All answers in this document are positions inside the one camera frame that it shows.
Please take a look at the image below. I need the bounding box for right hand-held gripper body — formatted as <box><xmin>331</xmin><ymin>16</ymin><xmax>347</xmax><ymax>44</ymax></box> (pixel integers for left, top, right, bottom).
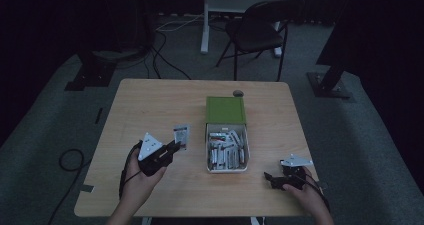
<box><xmin>279</xmin><ymin>153</ymin><xmax>314</xmax><ymax>191</ymax></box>

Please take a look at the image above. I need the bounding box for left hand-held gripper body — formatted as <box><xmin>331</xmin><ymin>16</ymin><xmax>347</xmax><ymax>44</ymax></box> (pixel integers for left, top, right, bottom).
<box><xmin>136</xmin><ymin>132</ymin><xmax>173</xmax><ymax>177</ymax></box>

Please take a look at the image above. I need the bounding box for single white sachet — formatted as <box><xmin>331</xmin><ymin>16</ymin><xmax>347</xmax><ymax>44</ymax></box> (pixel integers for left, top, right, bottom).
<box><xmin>172</xmin><ymin>123</ymin><xmax>191</xmax><ymax>152</ymax></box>

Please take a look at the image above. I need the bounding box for white drawer tray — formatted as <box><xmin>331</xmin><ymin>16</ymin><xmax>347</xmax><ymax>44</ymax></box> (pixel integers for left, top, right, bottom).
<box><xmin>204</xmin><ymin>122</ymin><xmax>251</xmax><ymax>175</ymax></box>

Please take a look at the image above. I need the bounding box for pile of small packets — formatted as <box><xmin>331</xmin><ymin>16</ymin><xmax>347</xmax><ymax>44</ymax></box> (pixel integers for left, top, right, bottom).
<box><xmin>207</xmin><ymin>127</ymin><xmax>247</xmax><ymax>170</ymax></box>

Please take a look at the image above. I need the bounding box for person's right hand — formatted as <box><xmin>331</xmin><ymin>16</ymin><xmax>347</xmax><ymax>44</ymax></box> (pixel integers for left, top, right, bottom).
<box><xmin>281</xmin><ymin>167</ymin><xmax>331</xmax><ymax>217</ymax></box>

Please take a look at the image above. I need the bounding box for person's left hand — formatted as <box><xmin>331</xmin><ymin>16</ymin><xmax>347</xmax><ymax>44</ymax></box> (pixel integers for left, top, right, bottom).
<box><xmin>119</xmin><ymin>147</ymin><xmax>168</xmax><ymax>210</ymax></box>

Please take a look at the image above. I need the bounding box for black slanted stand with base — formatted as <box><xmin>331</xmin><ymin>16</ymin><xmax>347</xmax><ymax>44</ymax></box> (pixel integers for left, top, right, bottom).
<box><xmin>306</xmin><ymin>0</ymin><xmax>358</xmax><ymax>100</ymax></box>

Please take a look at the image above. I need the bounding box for black stand with flat base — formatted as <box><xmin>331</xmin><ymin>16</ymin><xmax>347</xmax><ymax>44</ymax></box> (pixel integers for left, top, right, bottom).
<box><xmin>63</xmin><ymin>48</ymin><xmax>118</xmax><ymax>92</ymax></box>

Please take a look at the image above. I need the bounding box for black folding chair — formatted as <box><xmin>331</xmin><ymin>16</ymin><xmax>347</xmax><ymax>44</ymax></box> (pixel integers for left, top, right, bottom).
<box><xmin>215</xmin><ymin>0</ymin><xmax>306</xmax><ymax>83</ymax></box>

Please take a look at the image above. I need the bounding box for right hand-held gripper cable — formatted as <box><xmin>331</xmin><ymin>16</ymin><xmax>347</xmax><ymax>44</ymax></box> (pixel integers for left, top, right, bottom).
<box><xmin>294</xmin><ymin>173</ymin><xmax>332</xmax><ymax>214</ymax></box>

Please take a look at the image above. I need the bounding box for hand-held gripper cable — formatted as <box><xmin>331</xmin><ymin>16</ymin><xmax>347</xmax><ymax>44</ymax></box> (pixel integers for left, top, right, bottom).
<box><xmin>118</xmin><ymin>140</ymin><xmax>144</xmax><ymax>200</ymax></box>
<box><xmin>294</xmin><ymin>173</ymin><xmax>332</xmax><ymax>214</ymax></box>

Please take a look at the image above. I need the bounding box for left hand-held gripper cable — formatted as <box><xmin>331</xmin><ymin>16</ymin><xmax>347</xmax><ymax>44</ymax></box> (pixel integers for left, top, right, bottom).
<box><xmin>118</xmin><ymin>140</ymin><xmax>144</xmax><ymax>200</ymax></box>

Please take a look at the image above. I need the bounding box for black looped floor cable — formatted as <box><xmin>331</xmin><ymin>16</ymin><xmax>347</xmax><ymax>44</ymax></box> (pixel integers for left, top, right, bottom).
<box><xmin>47</xmin><ymin>148</ymin><xmax>93</xmax><ymax>225</ymax></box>

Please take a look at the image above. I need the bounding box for black background floor cable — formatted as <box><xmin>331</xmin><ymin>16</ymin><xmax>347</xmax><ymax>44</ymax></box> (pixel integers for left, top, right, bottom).
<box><xmin>143</xmin><ymin>29</ymin><xmax>193</xmax><ymax>81</ymax></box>

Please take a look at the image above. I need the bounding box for white background floor cable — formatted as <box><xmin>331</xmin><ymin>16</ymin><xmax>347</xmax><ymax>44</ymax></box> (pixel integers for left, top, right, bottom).
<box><xmin>155</xmin><ymin>13</ymin><xmax>205</xmax><ymax>33</ymax></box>

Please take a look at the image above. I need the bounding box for white desk frame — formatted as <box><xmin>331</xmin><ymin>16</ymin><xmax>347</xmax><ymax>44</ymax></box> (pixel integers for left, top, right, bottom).
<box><xmin>200</xmin><ymin>0</ymin><xmax>292</xmax><ymax>58</ymax></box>

